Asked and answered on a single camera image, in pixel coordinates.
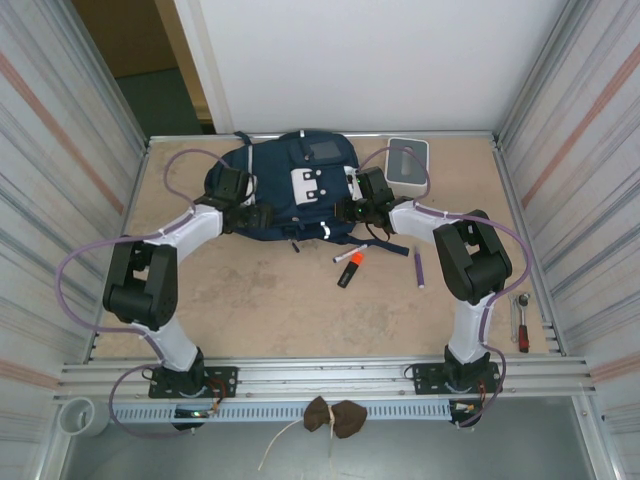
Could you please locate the navy blue backpack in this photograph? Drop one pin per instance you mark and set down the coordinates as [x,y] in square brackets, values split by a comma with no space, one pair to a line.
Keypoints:
[280,165]

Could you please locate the black orange highlighter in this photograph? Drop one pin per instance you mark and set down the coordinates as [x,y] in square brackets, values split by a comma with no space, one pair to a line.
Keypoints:
[350,272]

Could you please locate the purple pen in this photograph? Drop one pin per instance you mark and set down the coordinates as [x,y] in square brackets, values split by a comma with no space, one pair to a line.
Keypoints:
[419,267]

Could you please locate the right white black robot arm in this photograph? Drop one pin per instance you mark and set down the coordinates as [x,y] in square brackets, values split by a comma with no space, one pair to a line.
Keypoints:
[420,225]

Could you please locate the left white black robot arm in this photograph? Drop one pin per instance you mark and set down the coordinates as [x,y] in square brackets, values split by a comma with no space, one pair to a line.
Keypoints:
[195,230]

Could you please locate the grey white tissue box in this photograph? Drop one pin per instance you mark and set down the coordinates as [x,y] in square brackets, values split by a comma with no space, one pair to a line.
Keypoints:
[407,160]

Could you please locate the slim aluminium table edge bar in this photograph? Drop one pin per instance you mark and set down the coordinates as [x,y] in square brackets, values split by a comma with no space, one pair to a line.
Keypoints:
[450,135]

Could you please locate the slim silver spanner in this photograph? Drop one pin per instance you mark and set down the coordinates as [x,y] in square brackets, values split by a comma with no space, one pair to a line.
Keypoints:
[513,320]

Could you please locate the small black controller board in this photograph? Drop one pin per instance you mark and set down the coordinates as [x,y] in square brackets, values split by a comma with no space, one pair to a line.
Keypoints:
[465,410]
[192,415]

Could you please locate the white plastic cup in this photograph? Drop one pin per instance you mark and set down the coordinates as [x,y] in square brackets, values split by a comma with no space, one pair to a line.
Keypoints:
[82,417]

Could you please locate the white door frame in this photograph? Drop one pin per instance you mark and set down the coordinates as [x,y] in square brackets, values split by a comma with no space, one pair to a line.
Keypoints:
[208,75]

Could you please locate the grooved aluminium mounting rail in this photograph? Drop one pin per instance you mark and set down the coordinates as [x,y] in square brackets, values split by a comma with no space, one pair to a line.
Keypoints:
[325,372]

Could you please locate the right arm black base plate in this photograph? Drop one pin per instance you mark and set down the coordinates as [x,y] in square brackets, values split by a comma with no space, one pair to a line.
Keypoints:
[430,380]

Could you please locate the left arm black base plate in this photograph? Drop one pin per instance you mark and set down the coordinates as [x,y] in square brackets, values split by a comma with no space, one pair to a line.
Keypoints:
[222,382]

